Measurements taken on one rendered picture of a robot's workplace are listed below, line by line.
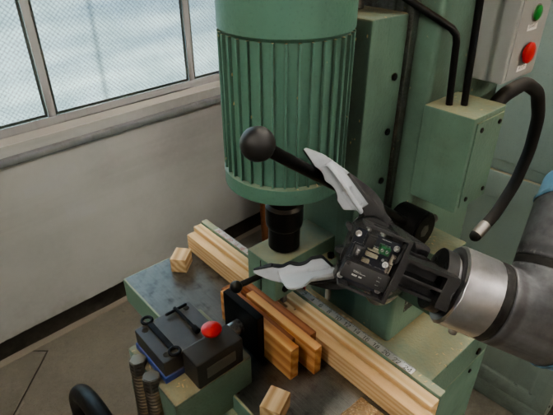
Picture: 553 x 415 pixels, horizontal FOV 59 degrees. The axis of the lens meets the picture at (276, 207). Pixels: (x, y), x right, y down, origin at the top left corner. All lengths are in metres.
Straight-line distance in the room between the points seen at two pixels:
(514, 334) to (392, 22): 0.41
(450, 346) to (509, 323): 0.51
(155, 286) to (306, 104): 0.55
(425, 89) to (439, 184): 0.14
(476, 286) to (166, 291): 0.63
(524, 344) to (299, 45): 0.40
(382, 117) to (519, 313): 0.34
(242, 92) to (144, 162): 1.53
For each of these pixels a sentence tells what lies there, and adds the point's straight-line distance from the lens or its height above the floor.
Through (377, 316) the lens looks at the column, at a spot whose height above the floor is 0.85.
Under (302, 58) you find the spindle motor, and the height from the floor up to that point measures 1.39.
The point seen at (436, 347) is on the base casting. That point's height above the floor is 0.80.
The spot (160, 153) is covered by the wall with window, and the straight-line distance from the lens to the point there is 2.15.
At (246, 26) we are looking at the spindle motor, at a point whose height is 1.43.
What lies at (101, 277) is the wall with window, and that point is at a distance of 2.26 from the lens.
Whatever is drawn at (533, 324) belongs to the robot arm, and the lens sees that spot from 0.56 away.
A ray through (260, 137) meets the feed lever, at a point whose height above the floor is 1.36.
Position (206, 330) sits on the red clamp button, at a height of 1.02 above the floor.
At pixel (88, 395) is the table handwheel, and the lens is 0.79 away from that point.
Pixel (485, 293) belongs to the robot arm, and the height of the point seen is 1.21.
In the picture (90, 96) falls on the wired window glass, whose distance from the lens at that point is 2.01.
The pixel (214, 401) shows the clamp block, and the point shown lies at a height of 0.92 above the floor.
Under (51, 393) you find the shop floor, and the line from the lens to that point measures 2.11.
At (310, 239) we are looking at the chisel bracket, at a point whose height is 1.07.
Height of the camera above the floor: 1.54
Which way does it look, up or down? 32 degrees down
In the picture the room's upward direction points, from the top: straight up
